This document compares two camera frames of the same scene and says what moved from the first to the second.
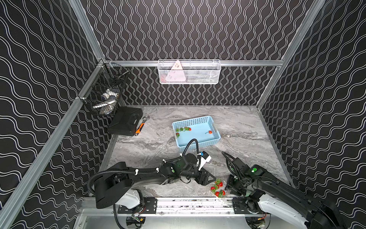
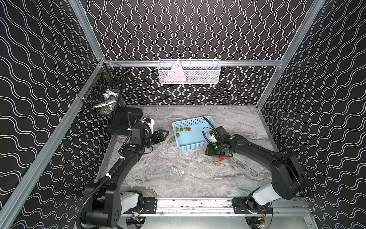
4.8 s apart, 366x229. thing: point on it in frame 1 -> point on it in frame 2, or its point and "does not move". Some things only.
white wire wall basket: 189,71 does not move
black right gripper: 230,189 -> 208,151
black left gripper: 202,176 -> 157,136
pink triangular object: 176,73 does not move
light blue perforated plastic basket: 203,129 does not move
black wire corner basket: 101,94 does not move
